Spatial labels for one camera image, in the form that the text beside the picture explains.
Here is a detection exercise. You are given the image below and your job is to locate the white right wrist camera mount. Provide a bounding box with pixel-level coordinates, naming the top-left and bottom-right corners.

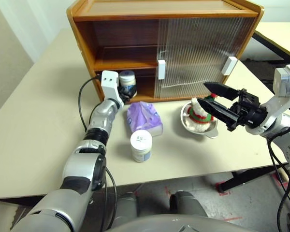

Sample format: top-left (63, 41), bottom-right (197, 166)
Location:
top-left (244, 64), bottom-right (290, 139)

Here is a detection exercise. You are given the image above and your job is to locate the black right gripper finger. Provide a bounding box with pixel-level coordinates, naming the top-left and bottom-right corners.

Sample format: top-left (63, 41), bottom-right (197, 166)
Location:
top-left (203, 82), bottom-right (240, 101)
top-left (198, 98), bottom-right (240, 126)

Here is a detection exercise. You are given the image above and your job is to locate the silver robot torso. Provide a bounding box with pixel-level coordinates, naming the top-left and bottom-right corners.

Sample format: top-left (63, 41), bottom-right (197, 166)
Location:
top-left (110, 214), bottom-right (235, 232)

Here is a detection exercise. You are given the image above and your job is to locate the white plastic bottle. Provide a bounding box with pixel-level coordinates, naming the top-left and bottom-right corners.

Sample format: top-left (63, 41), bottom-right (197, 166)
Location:
top-left (118, 70), bottom-right (138, 97)
top-left (130, 130), bottom-right (153, 164)

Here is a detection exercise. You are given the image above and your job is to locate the white plush toy red-green sweater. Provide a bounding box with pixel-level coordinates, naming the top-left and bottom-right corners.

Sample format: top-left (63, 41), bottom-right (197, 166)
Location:
top-left (185, 92), bottom-right (219, 132)

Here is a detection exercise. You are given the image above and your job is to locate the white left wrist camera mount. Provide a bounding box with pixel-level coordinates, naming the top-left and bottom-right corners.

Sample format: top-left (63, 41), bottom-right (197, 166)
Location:
top-left (101, 70), bottom-right (124, 107)

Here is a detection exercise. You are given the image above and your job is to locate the white door handle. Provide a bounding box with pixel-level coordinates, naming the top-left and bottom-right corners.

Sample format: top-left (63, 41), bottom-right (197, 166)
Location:
top-left (221, 56), bottom-right (237, 76)
top-left (157, 59), bottom-right (166, 80)

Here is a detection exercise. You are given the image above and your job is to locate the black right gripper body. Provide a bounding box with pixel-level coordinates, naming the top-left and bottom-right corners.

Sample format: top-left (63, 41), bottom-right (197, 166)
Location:
top-left (226, 87), bottom-right (267, 132)

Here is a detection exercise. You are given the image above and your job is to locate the ribbed clear sliding door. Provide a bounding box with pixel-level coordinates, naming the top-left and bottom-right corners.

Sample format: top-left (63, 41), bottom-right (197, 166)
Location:
top-left (164, 18), bottom-right (256, 97)
top-left (155, 18), bottom-right (256, 99)

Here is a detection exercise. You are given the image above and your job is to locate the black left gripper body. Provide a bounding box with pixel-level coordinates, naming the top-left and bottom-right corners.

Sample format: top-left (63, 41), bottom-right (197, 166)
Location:
top-left (117, 85), bottom-right (132, 103)

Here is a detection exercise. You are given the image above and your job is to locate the purple tissue pack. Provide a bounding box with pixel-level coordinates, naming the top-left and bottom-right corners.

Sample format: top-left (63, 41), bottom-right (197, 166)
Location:
top-left (126, 101), bottom-right (164, 138)

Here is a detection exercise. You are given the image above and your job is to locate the beige side table black frame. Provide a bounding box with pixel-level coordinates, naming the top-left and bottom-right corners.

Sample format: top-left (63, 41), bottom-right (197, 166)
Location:
top-left (252, 21), bottom-right (290, 65)

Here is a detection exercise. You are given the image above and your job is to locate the wooden two-shelf cabinet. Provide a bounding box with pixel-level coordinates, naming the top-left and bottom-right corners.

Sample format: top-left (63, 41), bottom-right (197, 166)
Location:
top-left (66, 0), bottom-right (265, 104)

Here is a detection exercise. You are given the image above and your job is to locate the black table leg frame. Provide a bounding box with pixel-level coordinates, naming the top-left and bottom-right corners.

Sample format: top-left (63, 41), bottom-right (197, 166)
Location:
top-left (217, 161), bottom-right (290, 194)

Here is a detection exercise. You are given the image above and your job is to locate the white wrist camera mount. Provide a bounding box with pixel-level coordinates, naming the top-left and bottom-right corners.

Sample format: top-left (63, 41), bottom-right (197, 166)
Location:
top-left (101, 70), bottom-right (124, 107)
top-left (244, 64), bottom-right (290, 139)

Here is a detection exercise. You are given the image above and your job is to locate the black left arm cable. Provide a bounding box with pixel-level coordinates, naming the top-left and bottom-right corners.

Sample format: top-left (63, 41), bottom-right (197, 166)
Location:
top-left (78, 74), bottom-right (118, 230)

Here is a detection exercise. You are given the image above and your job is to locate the metal bowl with handle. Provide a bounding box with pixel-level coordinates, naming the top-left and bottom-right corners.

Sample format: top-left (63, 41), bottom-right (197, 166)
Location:
top-left (180, 100), bottom-right (220, 140)

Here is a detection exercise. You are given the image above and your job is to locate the grey rounded shape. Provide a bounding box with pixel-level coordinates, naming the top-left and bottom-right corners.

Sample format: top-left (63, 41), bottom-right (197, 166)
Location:
top-left (115, 191), bottom-right (139, 219)
top-left (169, 190), bottom-right (208, 217)

